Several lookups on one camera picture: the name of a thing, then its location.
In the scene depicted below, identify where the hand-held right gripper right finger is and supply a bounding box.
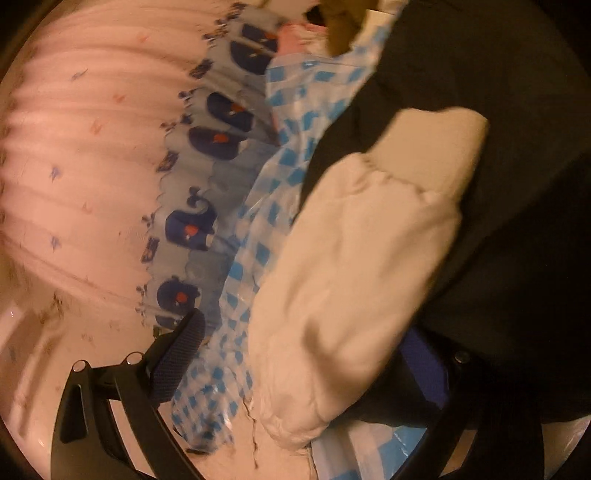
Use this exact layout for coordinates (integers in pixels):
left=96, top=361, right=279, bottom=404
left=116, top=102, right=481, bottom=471
left=401, top=329, right=485, bottom=480

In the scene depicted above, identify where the brown cloth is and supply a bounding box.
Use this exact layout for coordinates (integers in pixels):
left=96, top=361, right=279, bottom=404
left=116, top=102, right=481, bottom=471
left=318, top=0, right=384, bottom=57

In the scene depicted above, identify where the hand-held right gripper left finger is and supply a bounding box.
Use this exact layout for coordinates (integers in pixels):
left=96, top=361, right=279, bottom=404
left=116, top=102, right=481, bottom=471
left=50, top=308, right=206, bottom=480

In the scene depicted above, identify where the blue checkered plastic sheet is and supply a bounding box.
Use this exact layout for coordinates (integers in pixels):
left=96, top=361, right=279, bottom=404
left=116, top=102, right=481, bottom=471
left=171, top=28, right=444, bottom=480

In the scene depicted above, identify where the cream white garment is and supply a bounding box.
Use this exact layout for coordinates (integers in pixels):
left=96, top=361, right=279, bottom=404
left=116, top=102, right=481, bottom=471
left=247, top=106, right=490, bottom=450

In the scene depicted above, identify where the pink cloth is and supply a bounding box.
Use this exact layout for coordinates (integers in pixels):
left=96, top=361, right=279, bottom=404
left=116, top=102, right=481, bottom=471
left=277, top=21, right=331, bottom=56

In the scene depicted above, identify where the pink whale print bedsheet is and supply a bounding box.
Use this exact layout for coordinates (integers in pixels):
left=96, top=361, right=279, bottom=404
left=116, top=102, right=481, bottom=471
left=0, top=0, right=296, bottom=361

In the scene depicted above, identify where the black garment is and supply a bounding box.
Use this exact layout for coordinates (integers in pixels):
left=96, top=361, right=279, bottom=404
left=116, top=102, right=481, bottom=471
left=298, top=0, right=591, bottom=480

